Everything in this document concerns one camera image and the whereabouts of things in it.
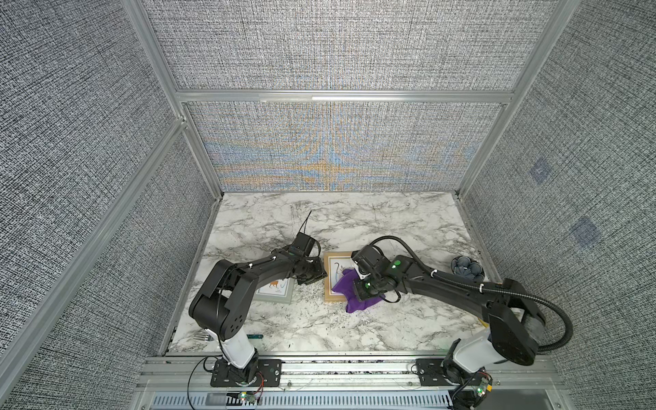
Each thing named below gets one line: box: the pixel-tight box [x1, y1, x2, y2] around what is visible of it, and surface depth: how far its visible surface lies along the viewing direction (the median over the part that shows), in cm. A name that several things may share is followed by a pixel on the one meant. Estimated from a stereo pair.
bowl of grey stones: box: [451, 255, 486, 282], surface depth 94 cm
